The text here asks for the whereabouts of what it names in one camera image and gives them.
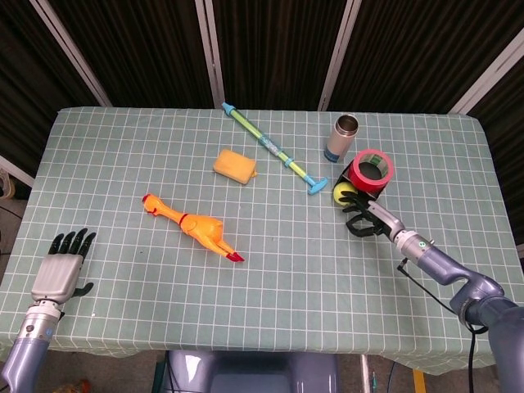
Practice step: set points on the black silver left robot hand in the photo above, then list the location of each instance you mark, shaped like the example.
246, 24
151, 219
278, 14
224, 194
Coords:
57, 278

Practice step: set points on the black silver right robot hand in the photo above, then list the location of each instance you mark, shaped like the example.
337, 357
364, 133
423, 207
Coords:
382, 219

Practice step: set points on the yellow tennis ball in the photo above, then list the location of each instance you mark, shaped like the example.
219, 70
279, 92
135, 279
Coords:
343, 190

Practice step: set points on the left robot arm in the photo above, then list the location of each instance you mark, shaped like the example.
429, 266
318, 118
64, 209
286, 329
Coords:
28, 331

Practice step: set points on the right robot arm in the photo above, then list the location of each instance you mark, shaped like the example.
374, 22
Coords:
442, 266

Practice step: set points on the black cardboard box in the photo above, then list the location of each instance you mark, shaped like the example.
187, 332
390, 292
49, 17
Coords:
378, 193

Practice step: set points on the red tape roll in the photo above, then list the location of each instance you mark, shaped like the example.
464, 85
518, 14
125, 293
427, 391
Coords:
360, 180

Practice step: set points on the steel thermos bottle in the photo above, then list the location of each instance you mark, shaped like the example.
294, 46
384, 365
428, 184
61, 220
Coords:
339, 143

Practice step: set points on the green checkered tablecloth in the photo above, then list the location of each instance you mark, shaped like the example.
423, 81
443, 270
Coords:
123, 163

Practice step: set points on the green blue water squirter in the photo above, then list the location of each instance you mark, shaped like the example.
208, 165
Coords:
268, 145

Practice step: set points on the orange rubber chicken toy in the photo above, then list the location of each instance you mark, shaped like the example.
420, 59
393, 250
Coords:
200, 227

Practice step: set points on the yellow sponge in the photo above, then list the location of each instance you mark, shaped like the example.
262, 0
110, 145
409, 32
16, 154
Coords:
233, 165

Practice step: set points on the blue-grey robot torso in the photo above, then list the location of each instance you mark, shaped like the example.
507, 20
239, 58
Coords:
254, 372

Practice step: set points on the white partition rail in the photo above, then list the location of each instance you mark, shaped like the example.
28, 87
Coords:
14, 170

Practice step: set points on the white partition post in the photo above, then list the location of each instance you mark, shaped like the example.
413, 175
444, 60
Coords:
69, 49
337, 57
487, 73
210, 53

